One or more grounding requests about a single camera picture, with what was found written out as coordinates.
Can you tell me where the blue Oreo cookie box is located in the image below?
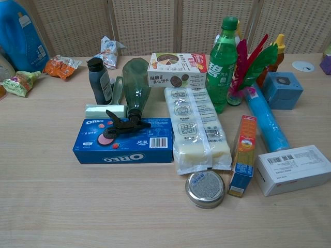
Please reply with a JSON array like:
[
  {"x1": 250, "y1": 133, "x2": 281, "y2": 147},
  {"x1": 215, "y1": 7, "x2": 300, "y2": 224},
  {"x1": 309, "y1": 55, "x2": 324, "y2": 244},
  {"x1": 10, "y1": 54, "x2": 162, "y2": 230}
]
[{"x1": 72, "y1": 117, "x2": 174, "y2": 165}]

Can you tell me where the white chocolate biscuit box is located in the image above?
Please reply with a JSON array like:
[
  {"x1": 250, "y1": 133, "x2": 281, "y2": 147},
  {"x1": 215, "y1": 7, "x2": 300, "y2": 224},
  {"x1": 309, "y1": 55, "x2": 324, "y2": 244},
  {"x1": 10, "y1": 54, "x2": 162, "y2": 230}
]
[{"x1": 147, "y1": 52, "x2": 207, "y2": 88}]

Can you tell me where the orange blue spaghetti box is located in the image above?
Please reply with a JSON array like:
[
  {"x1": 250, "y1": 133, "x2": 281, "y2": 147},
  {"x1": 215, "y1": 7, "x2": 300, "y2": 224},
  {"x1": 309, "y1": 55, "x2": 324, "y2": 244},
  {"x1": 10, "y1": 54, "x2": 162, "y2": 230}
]
[{"x1": 227, "y1": 115, "x2": 258, "y2": 198}]

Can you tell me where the blue cube box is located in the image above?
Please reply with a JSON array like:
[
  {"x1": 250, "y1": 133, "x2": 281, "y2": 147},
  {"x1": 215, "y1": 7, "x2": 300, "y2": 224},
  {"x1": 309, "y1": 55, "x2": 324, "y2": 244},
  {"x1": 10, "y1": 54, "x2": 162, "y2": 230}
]
[{"x1": 261, "y1": 72, "x2": 304, "y2": 111}]

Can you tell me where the white cardboard box barcode label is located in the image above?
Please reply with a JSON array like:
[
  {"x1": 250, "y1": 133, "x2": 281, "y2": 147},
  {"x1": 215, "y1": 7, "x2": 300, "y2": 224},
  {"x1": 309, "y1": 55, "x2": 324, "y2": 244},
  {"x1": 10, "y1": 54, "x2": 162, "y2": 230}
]
[{"x1": 255, "y1": 144, "x2": 331, "y2": 197}]

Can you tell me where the purple block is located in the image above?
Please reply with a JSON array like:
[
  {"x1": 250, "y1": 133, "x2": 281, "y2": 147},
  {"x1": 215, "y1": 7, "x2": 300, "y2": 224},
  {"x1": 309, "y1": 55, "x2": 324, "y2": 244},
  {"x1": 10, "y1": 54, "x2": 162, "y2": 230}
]
[{"x1": 319, "y1": 53, "x2": 331, "y2": 75}]

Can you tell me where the white sponge multipack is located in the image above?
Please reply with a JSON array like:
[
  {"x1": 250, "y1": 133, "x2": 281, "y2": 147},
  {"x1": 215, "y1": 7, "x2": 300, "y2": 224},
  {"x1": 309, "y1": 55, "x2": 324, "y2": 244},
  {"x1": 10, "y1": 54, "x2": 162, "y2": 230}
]
[{"x1": 164, "y1": 87, "x2": 233, "y2": 176}]

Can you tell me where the green spray bottle black trigger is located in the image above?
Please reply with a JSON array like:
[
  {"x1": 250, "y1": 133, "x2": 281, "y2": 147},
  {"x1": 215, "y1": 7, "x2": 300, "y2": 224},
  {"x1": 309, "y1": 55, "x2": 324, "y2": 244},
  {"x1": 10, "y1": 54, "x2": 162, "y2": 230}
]
[{"x1": 102, "y1": 57, "x2": 152, "y2": 140}]

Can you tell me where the round silver tin can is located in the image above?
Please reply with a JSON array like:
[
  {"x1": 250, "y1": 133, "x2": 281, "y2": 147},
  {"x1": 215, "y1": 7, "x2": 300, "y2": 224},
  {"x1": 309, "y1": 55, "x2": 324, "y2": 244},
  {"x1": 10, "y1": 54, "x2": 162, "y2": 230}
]
[{"x1": 185, "y1": 170, "x2": 225, "y2": 209}]

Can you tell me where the green Sprite soda bottle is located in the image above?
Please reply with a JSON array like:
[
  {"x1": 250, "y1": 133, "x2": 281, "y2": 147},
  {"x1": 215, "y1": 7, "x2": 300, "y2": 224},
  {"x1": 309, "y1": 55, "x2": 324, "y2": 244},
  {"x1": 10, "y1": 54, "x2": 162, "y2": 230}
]
[{"x1": 206, "y1": 16, "x2": 239, "y2": 114}]

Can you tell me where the dark grey flip-cap bottle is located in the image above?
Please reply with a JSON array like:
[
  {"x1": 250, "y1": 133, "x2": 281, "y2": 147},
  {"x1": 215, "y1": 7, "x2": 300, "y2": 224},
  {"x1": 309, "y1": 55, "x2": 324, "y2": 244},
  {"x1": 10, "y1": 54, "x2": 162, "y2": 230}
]
[{"x1": 86, "y1": 57, "x2": 113, "y2": 105}]

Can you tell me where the white crumpled snack bag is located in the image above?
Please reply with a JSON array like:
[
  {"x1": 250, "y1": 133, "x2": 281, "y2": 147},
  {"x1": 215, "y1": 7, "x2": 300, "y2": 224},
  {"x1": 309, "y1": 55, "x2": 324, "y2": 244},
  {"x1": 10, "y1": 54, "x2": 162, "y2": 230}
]
[{"x1": 93, "y1": 36, "x2": 127, "y2": 70}]

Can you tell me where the wooden lattice folding screen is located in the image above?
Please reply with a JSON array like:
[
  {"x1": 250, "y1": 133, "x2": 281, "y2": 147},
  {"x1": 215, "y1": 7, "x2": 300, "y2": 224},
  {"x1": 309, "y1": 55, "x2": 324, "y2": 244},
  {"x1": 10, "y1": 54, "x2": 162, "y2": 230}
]
[{"x1": 16, "y1": 0, "x2": 331, "y2": 57}]

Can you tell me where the colourful feather shuttlecock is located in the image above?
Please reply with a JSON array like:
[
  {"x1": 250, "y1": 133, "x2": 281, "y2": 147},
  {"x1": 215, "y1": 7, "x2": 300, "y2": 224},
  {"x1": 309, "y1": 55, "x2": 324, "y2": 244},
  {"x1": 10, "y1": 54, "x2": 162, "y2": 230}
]
[{"x1": 227, "y1": 34, "x2": 279, "y2": 107}]

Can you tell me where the blue rolled bag pack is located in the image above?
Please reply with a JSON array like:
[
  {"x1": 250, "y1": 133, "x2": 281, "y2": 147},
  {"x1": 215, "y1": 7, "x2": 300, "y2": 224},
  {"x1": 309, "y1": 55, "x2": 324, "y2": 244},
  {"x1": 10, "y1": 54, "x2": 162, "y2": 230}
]
[{"x1": 245, "y1": 83, "x2": 291, "y2": 153}]

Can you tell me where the orange snack packet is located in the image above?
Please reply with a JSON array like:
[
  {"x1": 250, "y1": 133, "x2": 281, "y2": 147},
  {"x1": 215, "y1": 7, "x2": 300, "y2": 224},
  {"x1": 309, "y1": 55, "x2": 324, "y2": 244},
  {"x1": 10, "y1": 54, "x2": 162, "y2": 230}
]
[{"x1": 42, "y1": 55, "x2": 83, "y2": 79}]

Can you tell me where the honey bottle yellow cap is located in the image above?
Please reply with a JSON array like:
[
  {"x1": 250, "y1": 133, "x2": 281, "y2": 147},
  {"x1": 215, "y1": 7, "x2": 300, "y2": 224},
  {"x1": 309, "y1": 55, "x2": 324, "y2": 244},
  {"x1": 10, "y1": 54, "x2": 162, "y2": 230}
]
[{"x1": 256, "y1": 34, "x2": 286, "y2": 88}]

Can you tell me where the green yellow snack packet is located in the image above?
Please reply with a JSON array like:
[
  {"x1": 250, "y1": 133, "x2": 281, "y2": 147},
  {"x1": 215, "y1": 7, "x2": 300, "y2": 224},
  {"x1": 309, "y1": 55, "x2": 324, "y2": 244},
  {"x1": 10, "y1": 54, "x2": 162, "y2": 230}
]
[{"x1": 2, "y1": 70, "x2": 42, "y2": 98}]

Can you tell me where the large blue detergent bottle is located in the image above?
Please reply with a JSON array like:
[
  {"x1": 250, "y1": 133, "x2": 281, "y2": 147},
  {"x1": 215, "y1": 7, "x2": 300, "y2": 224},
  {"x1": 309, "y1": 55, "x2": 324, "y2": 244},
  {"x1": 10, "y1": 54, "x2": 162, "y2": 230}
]
[{"x1": 0, "y1": 0, "x2": 51, "y2": 73}]

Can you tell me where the beige plastic bottle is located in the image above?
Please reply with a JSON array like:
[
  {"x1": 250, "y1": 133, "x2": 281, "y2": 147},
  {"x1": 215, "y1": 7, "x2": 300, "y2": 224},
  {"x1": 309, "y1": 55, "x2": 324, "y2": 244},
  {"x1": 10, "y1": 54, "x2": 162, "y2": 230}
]
[{"x1": 0, "y1": 46, "x2": 17, "y2": 83}]

